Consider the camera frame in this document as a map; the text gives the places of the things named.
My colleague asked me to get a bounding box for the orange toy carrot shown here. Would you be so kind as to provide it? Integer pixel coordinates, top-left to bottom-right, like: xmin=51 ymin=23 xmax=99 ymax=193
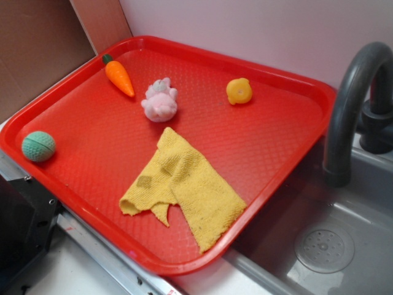
xmin=102 ymin=54 xmax=135 ymax=98

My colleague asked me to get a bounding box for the yellow cloth towel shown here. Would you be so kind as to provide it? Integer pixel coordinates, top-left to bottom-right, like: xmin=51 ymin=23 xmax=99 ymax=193
xmin=119 ymin=127 xmax=247 ymax=253

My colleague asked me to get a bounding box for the pink plush bunny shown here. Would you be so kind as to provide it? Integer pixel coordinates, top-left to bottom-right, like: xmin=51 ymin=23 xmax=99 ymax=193
xmin=141 ymin=77 xmax=178 ymax=123

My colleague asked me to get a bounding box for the yellow rubber duck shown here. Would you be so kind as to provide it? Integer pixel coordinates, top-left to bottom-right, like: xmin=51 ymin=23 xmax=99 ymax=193
xmin=226 ymin=77 xmax=253 ymax=105

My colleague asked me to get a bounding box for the red plastic tray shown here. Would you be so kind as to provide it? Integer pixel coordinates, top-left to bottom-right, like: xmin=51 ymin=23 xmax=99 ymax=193
xmin=1 ymin=36 xmax=335 ymax=276

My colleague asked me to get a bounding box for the grey plastic sink basin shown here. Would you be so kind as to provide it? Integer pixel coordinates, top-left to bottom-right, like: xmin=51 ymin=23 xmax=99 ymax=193
xmin=178 ymin=145 xmax=392 ymax=294

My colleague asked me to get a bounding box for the green toy ball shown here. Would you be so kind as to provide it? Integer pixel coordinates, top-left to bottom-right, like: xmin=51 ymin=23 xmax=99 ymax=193
xmin=21 ymin=131 xmax=56 ymax=162

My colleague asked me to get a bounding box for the round sink drain cover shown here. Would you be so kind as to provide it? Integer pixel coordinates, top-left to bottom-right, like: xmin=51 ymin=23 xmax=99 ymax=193
xmin=294 ymin=223 xmax=355 ymax=273

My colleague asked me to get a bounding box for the grey curved faucet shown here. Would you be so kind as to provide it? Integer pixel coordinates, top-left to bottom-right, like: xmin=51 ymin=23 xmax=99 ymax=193
xmin=323 ymin=42 xmax=392 ymax=187

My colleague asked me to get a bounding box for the black metal base block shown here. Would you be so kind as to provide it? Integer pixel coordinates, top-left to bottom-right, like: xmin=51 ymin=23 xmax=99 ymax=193
xmin=1 ymin=177 xmax=60 ymax=291

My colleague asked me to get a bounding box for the brown cardboard panel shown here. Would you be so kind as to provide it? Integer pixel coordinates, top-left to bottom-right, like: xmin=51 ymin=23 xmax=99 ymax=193
xmin=1 ymin=1 xmax=132 ymax=122

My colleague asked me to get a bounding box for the silver aluminium frame rail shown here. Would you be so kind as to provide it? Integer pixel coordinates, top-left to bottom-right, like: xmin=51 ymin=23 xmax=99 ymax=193
xmin=0 ymin=150 xmax=185 ymax=295

